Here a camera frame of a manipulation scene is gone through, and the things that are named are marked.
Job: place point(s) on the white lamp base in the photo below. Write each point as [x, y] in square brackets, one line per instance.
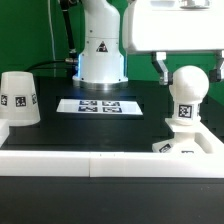
[192, 138]

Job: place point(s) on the white lamp shade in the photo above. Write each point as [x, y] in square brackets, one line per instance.
[18, 99]

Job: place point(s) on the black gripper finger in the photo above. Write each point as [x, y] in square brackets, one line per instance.
[158, 61]
[217, 74]

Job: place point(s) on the white lamp bulb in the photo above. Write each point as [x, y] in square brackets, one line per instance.
[190, 86]

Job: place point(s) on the white front fence wall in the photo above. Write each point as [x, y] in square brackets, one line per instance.
[115, 164]

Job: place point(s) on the white left fence wall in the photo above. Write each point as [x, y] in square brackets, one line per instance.
[4, 130]

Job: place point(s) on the white marker sheet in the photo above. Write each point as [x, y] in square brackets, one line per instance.
[99, 107]

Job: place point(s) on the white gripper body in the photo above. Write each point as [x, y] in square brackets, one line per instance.
[164, 26]

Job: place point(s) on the white fence wall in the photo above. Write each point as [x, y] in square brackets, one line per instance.
[4, 130]
[115, 164]

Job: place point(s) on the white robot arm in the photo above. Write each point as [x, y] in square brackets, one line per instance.
[100, 64]

